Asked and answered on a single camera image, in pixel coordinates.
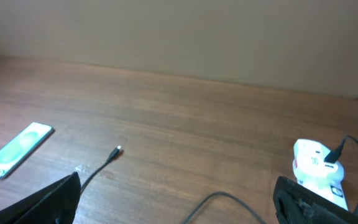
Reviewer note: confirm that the white power strip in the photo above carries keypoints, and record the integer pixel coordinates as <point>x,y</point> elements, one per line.
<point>330,191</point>

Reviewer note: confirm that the white charger plug adapter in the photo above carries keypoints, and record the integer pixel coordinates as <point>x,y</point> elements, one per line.
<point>309,164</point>

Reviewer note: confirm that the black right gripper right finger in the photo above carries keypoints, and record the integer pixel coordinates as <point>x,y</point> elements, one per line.
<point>296,204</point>

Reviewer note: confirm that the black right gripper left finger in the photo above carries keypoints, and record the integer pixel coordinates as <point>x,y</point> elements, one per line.
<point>56,203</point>

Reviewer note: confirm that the light blue Galaxy smartphone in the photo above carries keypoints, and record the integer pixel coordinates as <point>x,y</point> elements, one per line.
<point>21,146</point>

